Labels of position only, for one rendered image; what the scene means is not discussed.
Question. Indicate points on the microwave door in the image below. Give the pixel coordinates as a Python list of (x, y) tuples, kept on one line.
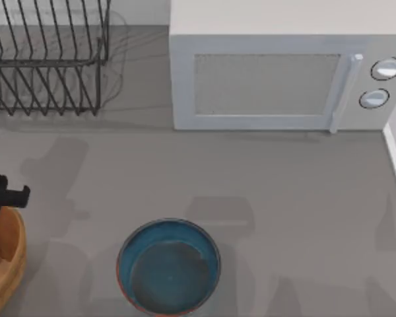
[(264, 86)]

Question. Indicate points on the blue bowl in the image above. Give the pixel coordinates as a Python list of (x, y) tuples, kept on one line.
[(169, 267)]

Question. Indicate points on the pale microwave oven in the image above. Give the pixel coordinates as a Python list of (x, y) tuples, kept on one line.
[(277, 29)]

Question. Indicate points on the small microwave knob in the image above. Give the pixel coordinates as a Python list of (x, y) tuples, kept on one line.
[(374, 98)]

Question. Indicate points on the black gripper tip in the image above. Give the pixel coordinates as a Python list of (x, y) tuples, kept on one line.
[(0, 196)]

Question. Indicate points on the large microwave knob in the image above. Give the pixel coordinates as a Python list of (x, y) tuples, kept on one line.
[(386, 68)]

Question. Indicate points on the wooden bowl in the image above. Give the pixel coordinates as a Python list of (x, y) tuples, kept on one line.
[(10, 261)]

